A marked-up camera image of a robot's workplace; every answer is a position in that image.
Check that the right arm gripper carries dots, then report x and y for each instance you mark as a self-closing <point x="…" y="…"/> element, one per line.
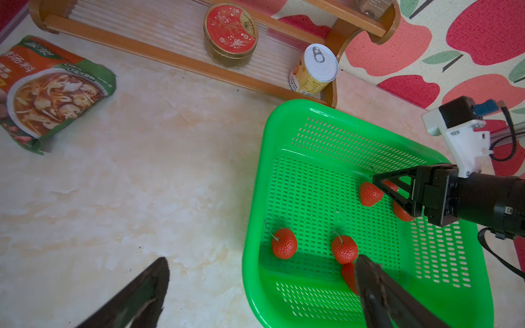
<point x="384" y="302"/>

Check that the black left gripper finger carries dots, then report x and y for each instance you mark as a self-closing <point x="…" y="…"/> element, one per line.
<point x="139" y="304"/>

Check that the strawberry basket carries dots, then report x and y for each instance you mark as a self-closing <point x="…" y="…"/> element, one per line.
<point x="344" y="249"/>
<point x="391" y="185"/>
<point x="401" y="213"/>
<point x="284" y="243"/>
<point x="369" y="194"/>

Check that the green plastic basket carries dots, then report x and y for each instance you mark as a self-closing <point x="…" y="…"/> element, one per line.
<point x="313" y="161"/>

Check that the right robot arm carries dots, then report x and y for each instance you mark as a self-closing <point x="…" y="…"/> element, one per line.
<point x="495" y="202"/>

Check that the strawberry near right finger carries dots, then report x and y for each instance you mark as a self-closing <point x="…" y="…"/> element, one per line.
<point x="348" y="274"/>

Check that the spice jar on shelf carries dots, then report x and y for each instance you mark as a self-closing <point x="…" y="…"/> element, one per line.
<point x="374" y="9"/>

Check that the soup mix packet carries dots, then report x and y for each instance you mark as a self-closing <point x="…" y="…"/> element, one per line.
<point x="44" y="88"/>

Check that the red gold round tin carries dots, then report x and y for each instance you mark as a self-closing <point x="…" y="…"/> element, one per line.
<point x="231" y="35"/>

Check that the wooden shelf rack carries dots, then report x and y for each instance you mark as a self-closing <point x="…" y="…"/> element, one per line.
<point x="172" y="33"/>

